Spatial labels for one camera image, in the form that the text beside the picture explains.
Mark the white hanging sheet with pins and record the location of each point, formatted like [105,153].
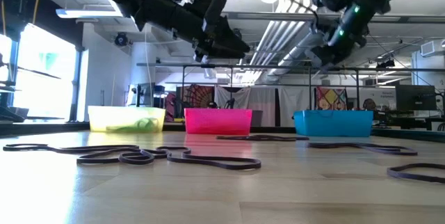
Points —
[295,105]

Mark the large bright window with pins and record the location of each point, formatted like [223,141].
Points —
[45,78]

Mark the black pipe rack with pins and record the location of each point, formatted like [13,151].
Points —
[231,88]

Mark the blue plastic basket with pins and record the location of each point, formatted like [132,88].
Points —
[333,123]

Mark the pink plastic basket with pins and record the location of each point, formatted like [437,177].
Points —
[217,121]

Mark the long ceiling strip light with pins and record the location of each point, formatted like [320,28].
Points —
[76,13]

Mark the grey bin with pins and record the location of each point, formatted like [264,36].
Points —
[258,118]

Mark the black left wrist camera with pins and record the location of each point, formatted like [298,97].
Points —
[213,8]

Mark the black ceiling camera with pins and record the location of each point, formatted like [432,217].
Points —
[121,39]

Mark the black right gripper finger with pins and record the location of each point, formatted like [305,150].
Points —
[320,58]
[337,57]

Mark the monitor on arm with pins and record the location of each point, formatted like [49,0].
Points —
[144,92]

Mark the white wall air unit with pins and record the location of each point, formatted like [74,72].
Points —
[432,47]

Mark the colourful patchwork quilt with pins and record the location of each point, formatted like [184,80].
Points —
[330,98]

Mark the black monitor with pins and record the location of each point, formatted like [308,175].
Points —
[415,97]

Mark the yellow plastic basket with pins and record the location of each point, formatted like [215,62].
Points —
[104,119]

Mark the black round ceiling fixture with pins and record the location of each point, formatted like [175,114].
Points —
[238,32]

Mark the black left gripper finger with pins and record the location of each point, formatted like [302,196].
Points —
[219,54]
[233,38]

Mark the silver ventilation duct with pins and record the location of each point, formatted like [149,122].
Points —
[278,50]

